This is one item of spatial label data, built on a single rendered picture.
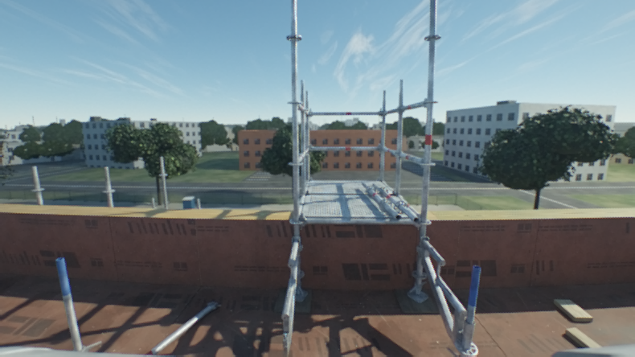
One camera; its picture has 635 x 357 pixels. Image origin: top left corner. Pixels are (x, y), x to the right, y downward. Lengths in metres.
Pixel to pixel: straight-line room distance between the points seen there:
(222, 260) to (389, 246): 1.58
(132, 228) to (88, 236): 0.50
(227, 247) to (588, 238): 3.44
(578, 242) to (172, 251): 3.89
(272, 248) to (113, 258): 1.63
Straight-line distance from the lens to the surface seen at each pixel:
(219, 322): 2.37
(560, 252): 3.27
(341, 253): 2.35
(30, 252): 3.89
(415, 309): 2.44
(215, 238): 2.50
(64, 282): 2.17
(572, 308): 3.08
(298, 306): 2.35
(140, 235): 2.88
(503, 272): 3.00
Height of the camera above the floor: 1.53
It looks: 7 degrees down
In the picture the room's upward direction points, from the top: straight up
